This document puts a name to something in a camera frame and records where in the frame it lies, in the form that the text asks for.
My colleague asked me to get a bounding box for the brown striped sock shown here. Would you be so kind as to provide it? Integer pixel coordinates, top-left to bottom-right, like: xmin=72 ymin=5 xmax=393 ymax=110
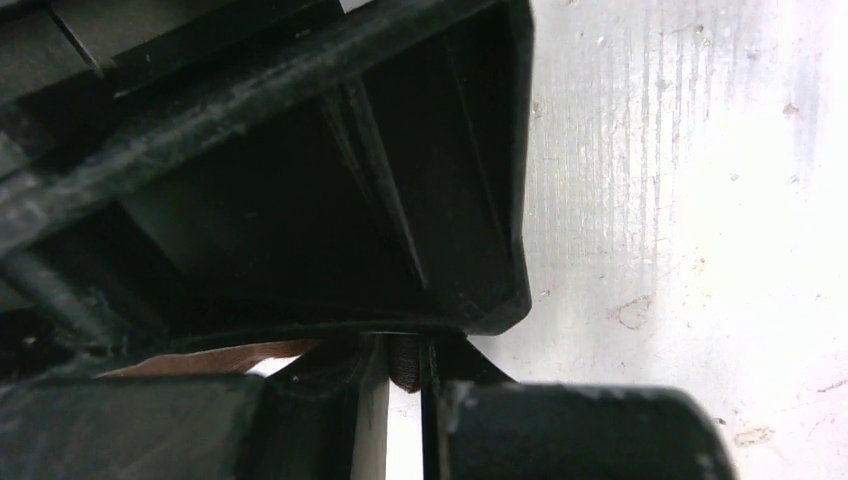
xmin=103 ymin=334 xmax=421 ymax=393

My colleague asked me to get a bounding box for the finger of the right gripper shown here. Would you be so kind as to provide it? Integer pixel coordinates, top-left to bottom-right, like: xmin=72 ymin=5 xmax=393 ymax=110
xmin=1 ymin=1 xmax=534 ymax=352

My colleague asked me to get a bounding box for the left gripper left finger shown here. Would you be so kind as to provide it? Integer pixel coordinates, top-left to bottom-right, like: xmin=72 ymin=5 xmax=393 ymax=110
xmin=1 ymin=335 xmax=389 ymax=479

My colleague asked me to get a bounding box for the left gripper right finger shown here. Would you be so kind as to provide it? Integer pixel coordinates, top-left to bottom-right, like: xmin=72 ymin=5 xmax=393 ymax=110
xmin=420 ymin=337 xmax=736 ymax=479

